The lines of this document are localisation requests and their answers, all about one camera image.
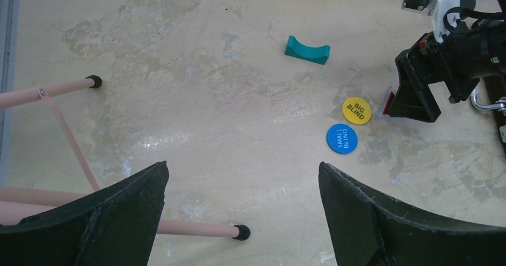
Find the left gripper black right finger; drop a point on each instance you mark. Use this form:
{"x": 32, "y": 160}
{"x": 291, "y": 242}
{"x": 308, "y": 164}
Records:
{"x": 369, "y": 227}

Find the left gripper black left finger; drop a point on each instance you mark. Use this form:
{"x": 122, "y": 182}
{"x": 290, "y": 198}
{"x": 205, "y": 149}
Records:
{"x": 116, "y": 225}

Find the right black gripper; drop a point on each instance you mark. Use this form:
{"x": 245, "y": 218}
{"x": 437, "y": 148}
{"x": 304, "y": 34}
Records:
{"x": 459, "y": 61}

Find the triangular red black button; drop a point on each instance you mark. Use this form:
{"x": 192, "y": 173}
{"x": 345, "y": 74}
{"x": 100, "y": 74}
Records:
{"x": 381, "y": 114}

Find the yellow round dealer button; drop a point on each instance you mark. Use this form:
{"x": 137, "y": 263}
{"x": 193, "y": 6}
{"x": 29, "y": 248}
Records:
{"x": 356, "y": 111}

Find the blue round dealer button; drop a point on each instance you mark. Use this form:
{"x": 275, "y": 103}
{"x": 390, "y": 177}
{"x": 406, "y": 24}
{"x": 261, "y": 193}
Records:
{"x": 342, "y": 138}

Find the black poker set case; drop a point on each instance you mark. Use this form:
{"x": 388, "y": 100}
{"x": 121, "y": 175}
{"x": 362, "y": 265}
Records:
{"x": 495, "y": 88}

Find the teal curved block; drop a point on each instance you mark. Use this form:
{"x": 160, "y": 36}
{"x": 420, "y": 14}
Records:
{"x": 296, "y": 49}

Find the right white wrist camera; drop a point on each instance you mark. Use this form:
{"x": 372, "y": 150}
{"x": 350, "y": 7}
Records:
{"x": 438, "y": 11}

